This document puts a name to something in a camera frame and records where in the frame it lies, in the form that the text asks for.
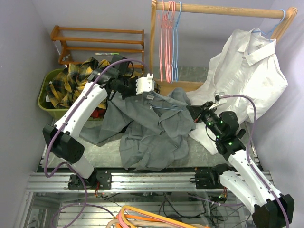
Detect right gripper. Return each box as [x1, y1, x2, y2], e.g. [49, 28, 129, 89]
[187, 101, 223, 139]

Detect grey button shirt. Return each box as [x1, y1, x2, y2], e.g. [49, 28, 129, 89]
[80, 88, 195, 171]

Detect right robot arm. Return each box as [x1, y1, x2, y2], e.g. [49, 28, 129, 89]
[187, 102, 295, 228]

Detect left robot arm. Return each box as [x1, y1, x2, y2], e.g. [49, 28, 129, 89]
[43, 55, 154, 189]

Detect white hanging shirt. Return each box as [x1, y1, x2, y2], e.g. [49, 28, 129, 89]
[185, 28, 288, 156]

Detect yellow plaid shirt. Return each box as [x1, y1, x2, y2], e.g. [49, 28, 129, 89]
[45, 57, 143, 110]

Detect wooden clothes rack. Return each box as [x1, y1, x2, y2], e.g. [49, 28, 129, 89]
[149, 0, 298, 95]

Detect red garment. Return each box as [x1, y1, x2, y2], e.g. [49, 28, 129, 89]
[91, 107, 106, 118]

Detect black garment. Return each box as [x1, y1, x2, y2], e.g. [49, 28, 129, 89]
[119, 121, 133, 133]

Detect green white pen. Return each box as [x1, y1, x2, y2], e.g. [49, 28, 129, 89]
[95, 52, 119, 56]

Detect wooden shoe rack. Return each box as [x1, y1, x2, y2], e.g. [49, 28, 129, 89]
[50, 25, 145, 65]

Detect green laundry basket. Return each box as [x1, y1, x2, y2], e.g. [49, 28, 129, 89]
[38, 65, 93, 119]

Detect orange pink hangers below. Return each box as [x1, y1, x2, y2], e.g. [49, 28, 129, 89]
[106, 206, 208, 228]

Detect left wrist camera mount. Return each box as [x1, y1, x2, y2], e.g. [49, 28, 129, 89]
[135, 73, 155, 95]

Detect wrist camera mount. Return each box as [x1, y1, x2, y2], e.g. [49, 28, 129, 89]
[135, 73, 155, 95]
[214, 92, 227, 105]

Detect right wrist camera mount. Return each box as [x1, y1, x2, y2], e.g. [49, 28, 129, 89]
[214, 92, 227, 105]

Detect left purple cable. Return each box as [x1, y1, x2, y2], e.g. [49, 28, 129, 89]
[44, 58, 149, 226]

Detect aluminium mounting rail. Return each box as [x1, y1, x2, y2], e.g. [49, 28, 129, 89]
[26, 167, 223, 193]

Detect pink wire hangers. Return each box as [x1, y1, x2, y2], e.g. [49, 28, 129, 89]
[158, 1, 176, 83]

